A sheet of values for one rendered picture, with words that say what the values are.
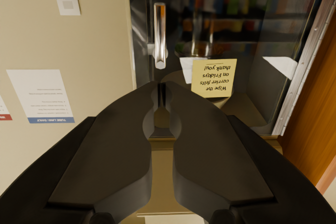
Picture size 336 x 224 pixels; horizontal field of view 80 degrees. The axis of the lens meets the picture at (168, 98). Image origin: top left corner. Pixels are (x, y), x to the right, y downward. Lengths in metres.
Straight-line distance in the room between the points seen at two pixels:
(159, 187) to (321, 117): 0.35
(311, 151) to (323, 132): 0.06
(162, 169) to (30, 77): 0.72
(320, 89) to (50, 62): 0.87
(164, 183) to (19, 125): 0.88
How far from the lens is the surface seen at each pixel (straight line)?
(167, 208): 0.47
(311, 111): 0.52
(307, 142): 0.54
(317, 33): 0.42
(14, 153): 1.35
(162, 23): 0.28
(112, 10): 0.79
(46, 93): 1.01
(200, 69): 0.36
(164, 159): 0.45
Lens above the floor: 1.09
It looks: 32 degrees up
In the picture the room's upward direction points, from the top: 179 degrees counter-clockwise
